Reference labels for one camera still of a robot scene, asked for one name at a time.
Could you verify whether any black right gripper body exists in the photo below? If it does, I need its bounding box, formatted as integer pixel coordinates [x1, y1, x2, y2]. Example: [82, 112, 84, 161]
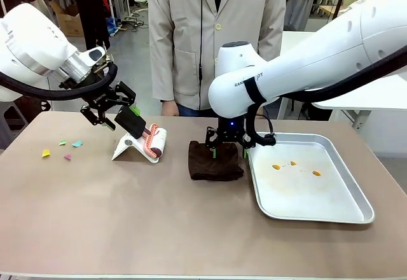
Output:
[217, 116, 247, 143]

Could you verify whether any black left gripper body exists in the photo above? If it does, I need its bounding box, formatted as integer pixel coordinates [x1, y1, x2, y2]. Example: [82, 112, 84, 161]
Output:
[81, 84, 120, 111]

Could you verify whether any brown terry towel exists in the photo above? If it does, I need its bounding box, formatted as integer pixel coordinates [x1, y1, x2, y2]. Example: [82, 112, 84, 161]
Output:
[188, 139, 245, 182]

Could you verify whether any lint roller with black handle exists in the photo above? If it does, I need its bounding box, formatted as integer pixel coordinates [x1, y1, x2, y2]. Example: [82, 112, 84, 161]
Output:
[113, 107, 169, 160]

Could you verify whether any person's right hand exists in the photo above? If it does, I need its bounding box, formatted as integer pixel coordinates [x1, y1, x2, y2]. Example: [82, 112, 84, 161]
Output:
[160, 99, 180, 117]

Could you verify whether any white lint roller stand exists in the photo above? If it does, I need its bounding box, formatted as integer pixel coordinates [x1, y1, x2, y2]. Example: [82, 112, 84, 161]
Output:
[111, 134, 160, 165]

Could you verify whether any silver metal tray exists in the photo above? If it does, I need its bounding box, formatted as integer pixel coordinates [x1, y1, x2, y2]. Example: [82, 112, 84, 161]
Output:
[247, 131, 376, 225]

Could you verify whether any black stool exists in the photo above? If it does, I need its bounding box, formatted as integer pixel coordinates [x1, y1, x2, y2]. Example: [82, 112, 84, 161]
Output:
[0, 99, 52, 152]

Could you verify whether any brown cardboard box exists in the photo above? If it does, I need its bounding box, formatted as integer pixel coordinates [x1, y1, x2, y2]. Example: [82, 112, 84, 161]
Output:
[50, 1, 85, 38]

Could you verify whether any person in beige jacket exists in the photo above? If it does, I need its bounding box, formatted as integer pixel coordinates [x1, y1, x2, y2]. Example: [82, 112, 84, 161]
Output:
[148, 0, 287, 118]

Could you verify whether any person in dark red clothes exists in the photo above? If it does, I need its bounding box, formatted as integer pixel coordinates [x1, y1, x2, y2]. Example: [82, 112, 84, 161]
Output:
[72, 0, 111, 51]

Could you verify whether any person in grey clothes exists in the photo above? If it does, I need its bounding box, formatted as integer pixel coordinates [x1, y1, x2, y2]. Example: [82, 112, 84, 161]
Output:
[284, 0, 321, 32]

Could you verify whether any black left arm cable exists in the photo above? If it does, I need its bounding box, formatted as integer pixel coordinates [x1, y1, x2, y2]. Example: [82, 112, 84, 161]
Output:
[0, 60, 119, 101]

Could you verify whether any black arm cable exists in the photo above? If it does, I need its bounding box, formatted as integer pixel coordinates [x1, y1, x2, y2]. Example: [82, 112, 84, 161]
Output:
[0, 60, 119, 101]
[245, 43, 407, 147]

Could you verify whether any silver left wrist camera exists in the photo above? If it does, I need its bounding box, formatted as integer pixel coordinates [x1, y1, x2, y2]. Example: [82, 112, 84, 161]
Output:
[78, 45, 107, 67]

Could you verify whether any thin black earphone cable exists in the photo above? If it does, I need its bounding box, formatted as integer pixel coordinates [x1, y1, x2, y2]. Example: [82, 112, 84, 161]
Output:
[198, 0, 205, 111]

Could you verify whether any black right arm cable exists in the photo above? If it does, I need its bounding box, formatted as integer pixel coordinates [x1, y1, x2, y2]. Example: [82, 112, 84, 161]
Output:
[245, 43, 407, 147]

